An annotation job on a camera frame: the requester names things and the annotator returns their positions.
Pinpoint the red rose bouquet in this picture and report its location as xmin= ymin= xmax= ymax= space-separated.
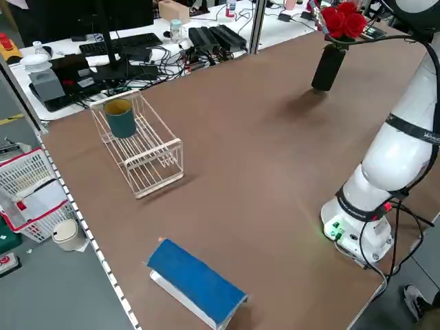
xmin=319 ymin=1 xmax=368 ymax=44

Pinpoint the clear jar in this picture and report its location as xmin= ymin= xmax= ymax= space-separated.
xmin=170 ymin=19 xmax=189 ymax=44

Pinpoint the black monitor with stand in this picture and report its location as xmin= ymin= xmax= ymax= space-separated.
xmin=25 ymin=0 xmax=155 ymax=82

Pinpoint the red button box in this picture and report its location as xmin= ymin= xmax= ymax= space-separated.
xmin=0 ymin=252 xmax=22 ymax=278

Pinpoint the green box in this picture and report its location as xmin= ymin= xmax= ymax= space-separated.
xmin=0 ymin=216 xmax=22 ymax=254

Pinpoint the teal cup with yellow inside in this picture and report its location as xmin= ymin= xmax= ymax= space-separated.
xmin=104 ymin=98 xmax=138 ymax=139

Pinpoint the black keyboard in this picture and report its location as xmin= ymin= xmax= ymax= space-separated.
xmin=78 ymin=32 xmax=163 ymax=58

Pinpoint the black power supply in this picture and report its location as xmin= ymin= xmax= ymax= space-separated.
xmin=188 ymin=26 xmax=221 ymax=56
xmin=209 ymin=24 xmax=248 ymax=52

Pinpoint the white wire rack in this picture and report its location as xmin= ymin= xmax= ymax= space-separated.
xmin=91 ymin=91 xmax=184 ymax=199

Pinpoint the white bowl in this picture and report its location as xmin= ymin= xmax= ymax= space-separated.
xmin=19 ymin=54 xmax=52 ymax=72

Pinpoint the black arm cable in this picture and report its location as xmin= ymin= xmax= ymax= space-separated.
xmin=311 ymin=1 xmax=440 ymax=214

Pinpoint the black cylindrical vase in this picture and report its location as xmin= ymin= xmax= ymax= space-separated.
xmin=311 ymin=43 xmax=347 ymax=94

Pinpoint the small cream waste bin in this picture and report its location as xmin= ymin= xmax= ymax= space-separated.
xmin=51 ymin=219 xmax=89 ymax=252

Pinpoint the black base cable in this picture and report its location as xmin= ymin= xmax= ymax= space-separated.
xmin=335 ymin=201 xmax=436 ymax=286

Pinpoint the blue book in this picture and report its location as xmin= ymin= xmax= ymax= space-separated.
xmin=142 ymin=236 xmax=249 ymax=329

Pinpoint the aluminium frame post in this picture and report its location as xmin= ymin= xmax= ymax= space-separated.
xmin=249 ymin=0 xmax=267 ymax=54

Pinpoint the white plastic basket red rim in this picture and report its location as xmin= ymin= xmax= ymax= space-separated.
xmin=0 ymin=147 xmax=78 ymax=243

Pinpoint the grey tissue box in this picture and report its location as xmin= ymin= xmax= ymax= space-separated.
xmin=29 ymin=70 xmax=66 ymax=102

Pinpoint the shiny metal tray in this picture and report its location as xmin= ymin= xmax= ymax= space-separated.
xmin=360 ymin=24 xmax=386 ymax=41

